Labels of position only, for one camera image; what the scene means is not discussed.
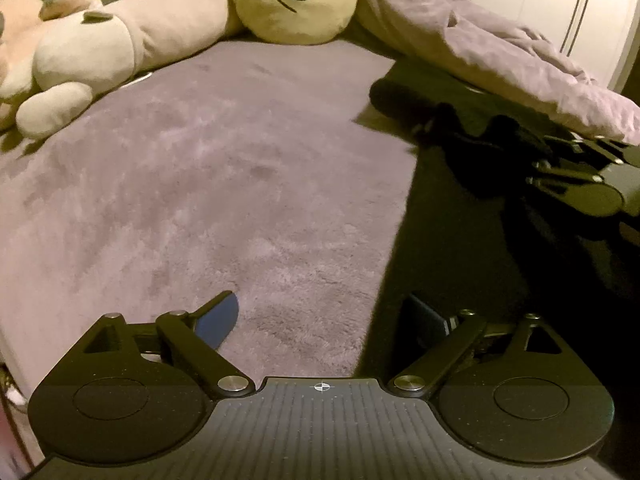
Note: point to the purple crumpled duvet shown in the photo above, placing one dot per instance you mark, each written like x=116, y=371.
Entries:
x=490, y=45

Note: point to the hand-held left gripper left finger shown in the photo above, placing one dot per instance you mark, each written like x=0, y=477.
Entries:
x=222, y=317

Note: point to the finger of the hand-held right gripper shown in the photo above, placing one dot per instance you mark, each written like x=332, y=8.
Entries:
x=560, y=177
x=582, y=147

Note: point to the peach pink plush toy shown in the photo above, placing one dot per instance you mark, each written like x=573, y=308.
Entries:
x=17, y=45

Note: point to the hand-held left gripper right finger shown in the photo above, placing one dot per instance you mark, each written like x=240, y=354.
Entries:
x=422, y=317

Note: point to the black knit garment white trim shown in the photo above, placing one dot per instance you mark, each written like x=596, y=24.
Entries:
x=450, y=125

